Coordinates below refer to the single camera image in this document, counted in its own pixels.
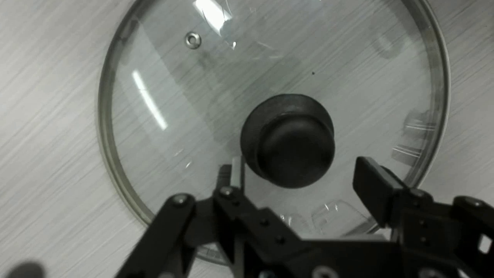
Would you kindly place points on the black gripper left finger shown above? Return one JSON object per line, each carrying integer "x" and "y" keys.
{"x": 241, "y": 225}

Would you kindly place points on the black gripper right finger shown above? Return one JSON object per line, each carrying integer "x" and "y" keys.
{"x": 432, "y": 231}

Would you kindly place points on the glass lid with black knob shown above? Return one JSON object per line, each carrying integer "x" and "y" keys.
{"x": 155, "y": 128}

